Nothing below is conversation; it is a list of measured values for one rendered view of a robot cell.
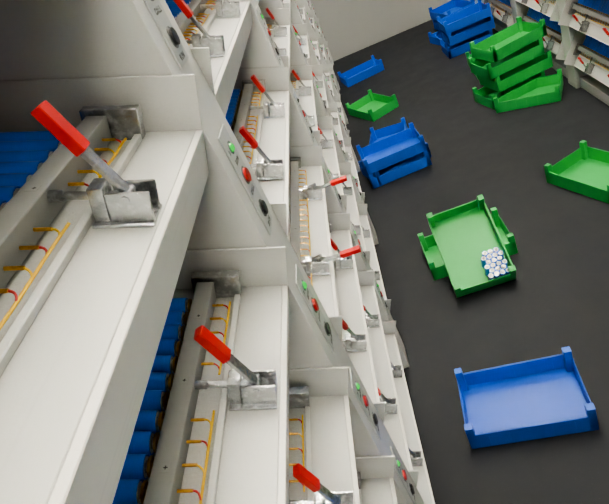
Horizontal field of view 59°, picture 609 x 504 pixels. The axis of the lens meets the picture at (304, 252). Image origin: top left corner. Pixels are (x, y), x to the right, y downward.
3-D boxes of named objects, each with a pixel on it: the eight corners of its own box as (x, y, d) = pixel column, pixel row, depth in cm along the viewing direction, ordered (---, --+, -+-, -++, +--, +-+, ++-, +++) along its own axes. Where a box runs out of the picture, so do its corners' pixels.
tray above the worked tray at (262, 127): (290, 110, 120) (287, 45, 112) (289, 267, 70) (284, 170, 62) (199, 113, 120) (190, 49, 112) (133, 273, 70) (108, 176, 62)
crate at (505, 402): (572, 365, 144) (569, 345, 140) (599, 430, 128) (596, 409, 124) (460, 386, 153) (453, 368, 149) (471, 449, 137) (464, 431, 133)
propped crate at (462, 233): (516, 278, 177) (516, 269, 170) (456, 298, 181) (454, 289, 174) (483, 204, 192) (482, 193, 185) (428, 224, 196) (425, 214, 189)
